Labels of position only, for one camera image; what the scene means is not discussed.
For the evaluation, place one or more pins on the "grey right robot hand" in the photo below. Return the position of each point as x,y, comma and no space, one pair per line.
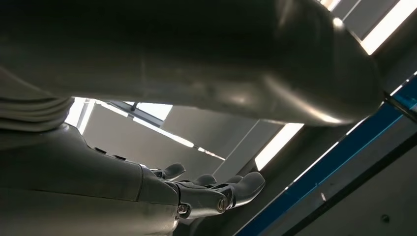
81,189

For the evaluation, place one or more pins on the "thin ceiling light strip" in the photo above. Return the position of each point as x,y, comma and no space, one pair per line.
163,130

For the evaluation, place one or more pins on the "long ceiling light strip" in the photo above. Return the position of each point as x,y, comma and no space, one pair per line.
277,145
387,26

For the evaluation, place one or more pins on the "ribbed grey right arm sleeve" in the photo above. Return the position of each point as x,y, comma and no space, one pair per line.
29,110

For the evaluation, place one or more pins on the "blue striped machine frame beam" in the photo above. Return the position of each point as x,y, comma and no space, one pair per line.
325,169

